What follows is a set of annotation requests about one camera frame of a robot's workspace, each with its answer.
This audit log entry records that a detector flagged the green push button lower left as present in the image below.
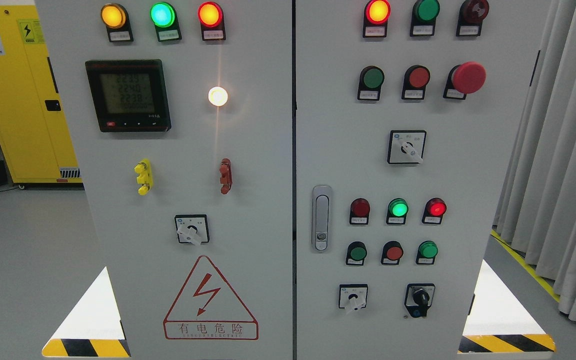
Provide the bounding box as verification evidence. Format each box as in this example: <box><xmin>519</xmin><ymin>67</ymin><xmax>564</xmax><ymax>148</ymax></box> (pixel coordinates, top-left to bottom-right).
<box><xmin>345</xmin><ymin>241</ymin><xmax>367</xmax><ymax>266</ymax></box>

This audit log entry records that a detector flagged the red push button lower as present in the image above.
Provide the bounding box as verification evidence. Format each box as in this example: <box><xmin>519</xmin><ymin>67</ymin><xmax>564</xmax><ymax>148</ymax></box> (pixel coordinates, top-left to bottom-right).
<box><xmin>381</xmin><ymin>240</ymin><xmax>404</xmax><ymax>265</ymax></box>

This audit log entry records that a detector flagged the red push button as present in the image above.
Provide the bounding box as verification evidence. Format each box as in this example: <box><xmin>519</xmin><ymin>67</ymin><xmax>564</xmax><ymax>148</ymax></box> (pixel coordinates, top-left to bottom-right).
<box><xmin>381</xmin><ymin>240</ymin><xmax>404</xmax><ymax>265</ymax></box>
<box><xmin>401</xmin><ymin>64</ymin><xmax>431</xmax><ymax>101</ymax></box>

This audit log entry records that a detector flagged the green push button upper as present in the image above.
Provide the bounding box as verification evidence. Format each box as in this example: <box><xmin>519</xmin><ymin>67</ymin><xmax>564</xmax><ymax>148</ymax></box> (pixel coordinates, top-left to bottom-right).
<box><xmin>357</xmin><ymin>65</ymin><xmax>386</xmax><ymax>101</ymax></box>

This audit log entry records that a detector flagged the green start push button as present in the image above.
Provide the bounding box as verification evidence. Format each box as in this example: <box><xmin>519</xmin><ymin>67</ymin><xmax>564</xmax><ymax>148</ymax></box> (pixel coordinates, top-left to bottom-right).
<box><xmin>415</xmin><ymin>240</ymin><xmax>439</xmax><ymax>265</ymax></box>

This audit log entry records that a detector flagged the red push button upper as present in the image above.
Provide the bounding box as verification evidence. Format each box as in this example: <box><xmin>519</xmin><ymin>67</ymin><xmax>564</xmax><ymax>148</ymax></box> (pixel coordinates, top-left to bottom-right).
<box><xmin>401</xmin><ymin>64</ymin><xmax>431</xmax><ymax>101</ymax></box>

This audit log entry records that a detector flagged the red emergency stop mushroom button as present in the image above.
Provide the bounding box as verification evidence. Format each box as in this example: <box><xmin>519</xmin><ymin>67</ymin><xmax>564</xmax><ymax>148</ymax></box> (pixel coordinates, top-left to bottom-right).
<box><xmin>442</xmin><ymin>61</ymin><xmax>487</xmax><ymax>100</ymax></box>

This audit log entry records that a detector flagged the red terminal connector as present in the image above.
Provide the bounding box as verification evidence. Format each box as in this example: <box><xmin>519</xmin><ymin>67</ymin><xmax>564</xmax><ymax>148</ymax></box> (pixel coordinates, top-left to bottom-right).
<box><xmin>219</xmin><ymin>158</ymin><xmax>233</xmax><ymax>195</ymax></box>

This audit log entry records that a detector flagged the dark red indicator light middle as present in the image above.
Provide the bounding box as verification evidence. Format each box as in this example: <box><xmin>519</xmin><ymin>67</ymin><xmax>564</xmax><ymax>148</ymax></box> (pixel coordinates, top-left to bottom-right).
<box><xmin>349</xmin><ymin>198</ymin><xmax>371</xmax><ymax>226</ymax></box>

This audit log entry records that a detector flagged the white lit indicator light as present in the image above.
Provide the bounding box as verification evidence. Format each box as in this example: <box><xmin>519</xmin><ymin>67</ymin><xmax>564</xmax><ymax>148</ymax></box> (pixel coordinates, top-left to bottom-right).
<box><xmin>207</xmin><ymin>86</ymin><xmax>229</xmax><ymax>107</ymax></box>

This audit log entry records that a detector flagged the lit green indicator light middle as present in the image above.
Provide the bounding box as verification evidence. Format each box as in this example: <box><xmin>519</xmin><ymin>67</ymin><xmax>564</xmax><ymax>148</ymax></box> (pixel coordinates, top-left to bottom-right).
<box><xmin>385</xmin><ymin>198</ymin><xmax>409</xmax><ymax>225</ymax></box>

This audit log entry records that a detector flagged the left grey cabinet door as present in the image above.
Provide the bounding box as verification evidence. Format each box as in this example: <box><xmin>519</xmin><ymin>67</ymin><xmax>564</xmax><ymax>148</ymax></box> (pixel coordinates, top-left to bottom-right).
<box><xmin>36</xmin><ymin>0</ymin><xmax>293</xmax><ymax>360</ymax></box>

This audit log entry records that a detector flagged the grey cabinet door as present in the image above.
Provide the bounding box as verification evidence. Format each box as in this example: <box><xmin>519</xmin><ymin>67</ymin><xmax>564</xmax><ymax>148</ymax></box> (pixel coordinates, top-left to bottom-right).
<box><xmin>36</xmin><ymin>0</ymin><xmax>293</xmax><ymax>360</ymax></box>
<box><xmin>295</xmin><ymin>0</ymin><xmax>553</xmax><ymax>360</ymax></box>

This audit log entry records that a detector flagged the right grey cabinet door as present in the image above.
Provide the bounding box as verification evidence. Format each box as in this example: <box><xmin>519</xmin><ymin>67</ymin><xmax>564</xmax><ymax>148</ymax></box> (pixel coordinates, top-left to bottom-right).
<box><xmin>295</xmin><ymin>0</ymin><xmax>553</xmax><ymax>360</ymax></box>

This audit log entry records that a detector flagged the yellow terminal connector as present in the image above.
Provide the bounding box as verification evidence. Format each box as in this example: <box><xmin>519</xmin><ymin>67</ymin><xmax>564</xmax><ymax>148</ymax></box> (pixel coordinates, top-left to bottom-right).
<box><xmin>134</xmin><ymin>158</ymin><xmax>154</xmax><ymax>196</ymax></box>

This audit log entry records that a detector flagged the lit red indicator light middle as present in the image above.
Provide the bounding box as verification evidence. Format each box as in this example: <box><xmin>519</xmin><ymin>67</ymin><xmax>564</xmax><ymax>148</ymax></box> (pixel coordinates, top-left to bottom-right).
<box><xmin>422</xmin><ymin>197</ymin><xmax>447</xmax><ymax>225</ymax></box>

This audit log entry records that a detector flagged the red electric danger warning sign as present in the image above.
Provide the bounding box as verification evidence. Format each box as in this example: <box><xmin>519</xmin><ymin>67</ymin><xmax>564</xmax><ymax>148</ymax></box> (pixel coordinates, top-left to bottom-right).
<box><xmin>163</xmin><ymin>255</ymin><xmax>259</xmax><ymax>341</ymax></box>

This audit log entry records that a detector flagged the black digital power meter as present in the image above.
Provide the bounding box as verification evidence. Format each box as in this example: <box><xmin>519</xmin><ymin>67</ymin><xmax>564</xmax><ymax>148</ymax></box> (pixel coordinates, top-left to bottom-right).
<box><xmin>85</xmin><ymin>59</ymin><xmax>172</xmax><ymax>133</ymax></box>

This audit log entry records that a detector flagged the red indicator light top left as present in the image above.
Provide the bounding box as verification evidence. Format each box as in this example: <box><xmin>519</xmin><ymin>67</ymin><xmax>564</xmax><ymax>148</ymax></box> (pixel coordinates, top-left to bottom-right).
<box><xmin>198</xmin><ymin>1</ymin><xmax>226</xmax><ymax>41</ymax></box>

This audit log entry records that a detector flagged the red indicator light right door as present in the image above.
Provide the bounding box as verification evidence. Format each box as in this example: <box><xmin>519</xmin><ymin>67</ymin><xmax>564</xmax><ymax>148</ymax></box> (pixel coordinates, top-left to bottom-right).
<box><xmin>362</xmin><ymin>0</ymin><xmax>391</xmax><ymax>39</ymax></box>

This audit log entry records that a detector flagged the green indicator light top left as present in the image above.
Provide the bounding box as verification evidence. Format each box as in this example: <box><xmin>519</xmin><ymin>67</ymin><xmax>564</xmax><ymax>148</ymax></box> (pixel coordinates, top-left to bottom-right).
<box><xmin>150</xmin><ymin>1</ymin><xmax>182</xmax><ymax>43</ymax></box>

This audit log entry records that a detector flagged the dark green indicator light top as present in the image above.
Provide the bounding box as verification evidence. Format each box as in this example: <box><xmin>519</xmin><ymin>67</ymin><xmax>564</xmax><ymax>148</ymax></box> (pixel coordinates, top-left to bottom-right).
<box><xmin>409</xmin><ymin>0</ymin><xmax>441</xmax><ymax>37</ymax></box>

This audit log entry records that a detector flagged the yellow indicator light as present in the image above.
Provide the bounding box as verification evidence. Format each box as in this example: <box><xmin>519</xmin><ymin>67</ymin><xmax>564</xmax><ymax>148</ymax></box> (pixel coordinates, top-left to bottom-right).
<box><xmin>100</xmin><ymin>3</ymin><xmax>134</xmax><ymax>43</ymax></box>

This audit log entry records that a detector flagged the dark red buzzer light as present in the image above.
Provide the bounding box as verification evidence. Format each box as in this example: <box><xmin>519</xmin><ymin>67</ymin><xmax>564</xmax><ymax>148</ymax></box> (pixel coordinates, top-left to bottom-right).
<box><xmin>455</xmin><ymin>0</ymin><xmax>490</xmax><ymax>37</ymax></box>

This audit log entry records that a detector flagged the grey curtain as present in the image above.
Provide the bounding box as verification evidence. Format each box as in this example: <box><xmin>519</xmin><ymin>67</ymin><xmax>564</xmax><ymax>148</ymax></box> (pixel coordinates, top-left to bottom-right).
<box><xmin>493</xmin><ymin>0</ymin><xmax>576</xmax><ymax>322</ymax></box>

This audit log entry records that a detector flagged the yellow safety storage cabinet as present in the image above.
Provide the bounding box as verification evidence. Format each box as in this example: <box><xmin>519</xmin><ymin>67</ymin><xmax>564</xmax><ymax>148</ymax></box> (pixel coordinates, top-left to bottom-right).
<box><xmin>0</xmin><ymin>1</ymin><xmax>83</xmax><ymax>186</ymax></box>

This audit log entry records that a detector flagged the silver door lock handle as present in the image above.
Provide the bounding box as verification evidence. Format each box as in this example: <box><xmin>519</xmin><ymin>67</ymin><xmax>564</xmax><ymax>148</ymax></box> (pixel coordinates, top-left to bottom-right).
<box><xmin>311</xmin><ymin>185</ymin><xmax>333</xmax><ymax>252</ymax></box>

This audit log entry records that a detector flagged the left door rotary selector switch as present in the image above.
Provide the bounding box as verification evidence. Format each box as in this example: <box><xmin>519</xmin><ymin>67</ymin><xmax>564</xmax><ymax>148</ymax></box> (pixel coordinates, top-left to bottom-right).
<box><xmin>174</xmin><ymin>214</ymin><xmax>210</xmax><ymax>246</ymax></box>

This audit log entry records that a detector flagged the upper right rotary selector switch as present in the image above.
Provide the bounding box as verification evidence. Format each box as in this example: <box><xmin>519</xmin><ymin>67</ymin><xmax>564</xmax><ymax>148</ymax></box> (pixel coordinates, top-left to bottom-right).
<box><xmin>386</xmin><ymin>130</ymin><xmax>427</xmax><ymax>166</ymax></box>

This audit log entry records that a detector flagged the lower white rotary selector switch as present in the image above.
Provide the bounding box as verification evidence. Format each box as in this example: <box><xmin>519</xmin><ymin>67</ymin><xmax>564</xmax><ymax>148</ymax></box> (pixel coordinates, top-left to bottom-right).
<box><xmin>338</xmin><ymin>284</ymin><xmax>369</xmax><ymax>315</ymax></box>

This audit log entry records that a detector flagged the black key selector switch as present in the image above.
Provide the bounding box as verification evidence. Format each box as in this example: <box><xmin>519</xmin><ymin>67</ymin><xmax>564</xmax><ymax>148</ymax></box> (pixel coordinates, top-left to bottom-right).
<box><xmin>404</xmin><ymin>283</ymin><xmax>435</xmax><ymax>318</ymax></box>

